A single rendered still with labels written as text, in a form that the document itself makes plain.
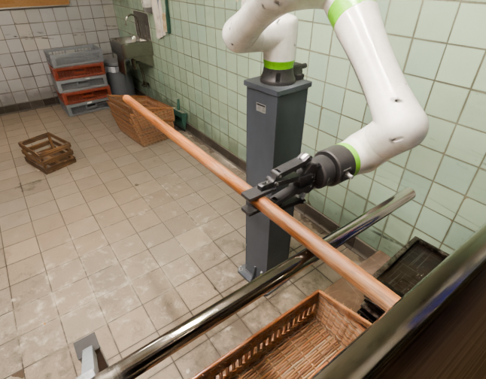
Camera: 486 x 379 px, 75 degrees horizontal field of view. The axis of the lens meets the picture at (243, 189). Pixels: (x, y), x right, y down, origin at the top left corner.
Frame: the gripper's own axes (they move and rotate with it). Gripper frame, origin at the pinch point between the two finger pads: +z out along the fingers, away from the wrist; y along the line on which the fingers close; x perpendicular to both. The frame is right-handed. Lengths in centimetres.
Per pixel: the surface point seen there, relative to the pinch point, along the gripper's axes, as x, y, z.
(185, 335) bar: -16.9, 2.0, 26.1
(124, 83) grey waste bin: 412, 92, -94
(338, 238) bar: -16.6, 1.9, -6.4
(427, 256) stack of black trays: -18, 39, -59
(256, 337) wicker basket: -3.1, 47.0, 1.2
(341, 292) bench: -2, 61, -41
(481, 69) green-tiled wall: 9, -6, -121
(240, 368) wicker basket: -3, 58, 7
